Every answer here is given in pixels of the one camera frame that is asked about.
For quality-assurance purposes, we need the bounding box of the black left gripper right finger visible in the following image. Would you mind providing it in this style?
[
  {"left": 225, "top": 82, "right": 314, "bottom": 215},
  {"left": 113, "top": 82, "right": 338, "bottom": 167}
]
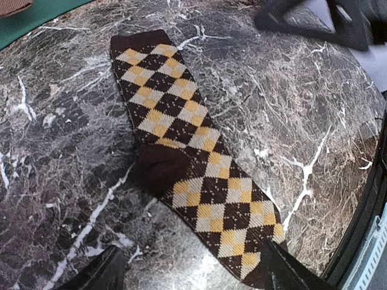
[{"left": 261, "top": 240, "right": 335, "bottom": 290}]

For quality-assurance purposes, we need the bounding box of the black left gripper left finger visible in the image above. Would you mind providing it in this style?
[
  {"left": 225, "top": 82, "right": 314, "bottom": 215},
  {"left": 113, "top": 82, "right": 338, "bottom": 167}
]
[{"left": 57, "top": 245, "right": 126, "bottom": 290}]

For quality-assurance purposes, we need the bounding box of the tan brown sock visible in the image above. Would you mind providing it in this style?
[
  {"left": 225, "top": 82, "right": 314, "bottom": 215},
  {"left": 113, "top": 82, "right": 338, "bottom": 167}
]
[{"left": 0, "top": 0, "right": 33, "bottom": 18}]

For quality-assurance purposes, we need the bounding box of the white slotted cable duct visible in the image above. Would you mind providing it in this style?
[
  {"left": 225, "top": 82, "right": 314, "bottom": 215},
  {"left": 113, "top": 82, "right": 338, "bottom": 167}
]
[{"left": 340, "top": 205, "right": 386, "bottom": 290}]

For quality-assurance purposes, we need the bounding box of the green compartment tray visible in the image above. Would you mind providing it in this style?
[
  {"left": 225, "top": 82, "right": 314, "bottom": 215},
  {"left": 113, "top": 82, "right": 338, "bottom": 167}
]
[{"left": 1, "top": 0, "right": 90, "bottom": 50}]

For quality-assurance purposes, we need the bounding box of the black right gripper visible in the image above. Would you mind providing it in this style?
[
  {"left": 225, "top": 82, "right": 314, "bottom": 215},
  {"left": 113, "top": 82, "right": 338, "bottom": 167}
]
[{"left": 253, "top": 0, "right": 386, "bottom": 51}]

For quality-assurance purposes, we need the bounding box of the brown argyle sock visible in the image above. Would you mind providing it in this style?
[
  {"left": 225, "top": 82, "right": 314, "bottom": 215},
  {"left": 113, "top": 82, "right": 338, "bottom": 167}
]
[{"left": 110, "top": 30, "right": 285, "bottom": 289}]

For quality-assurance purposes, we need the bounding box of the black front table rail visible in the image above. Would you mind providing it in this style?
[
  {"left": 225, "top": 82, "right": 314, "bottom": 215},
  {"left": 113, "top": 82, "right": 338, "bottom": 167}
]
[{"left": 321, "top": 116, "right": 386, "bottom": 288}]

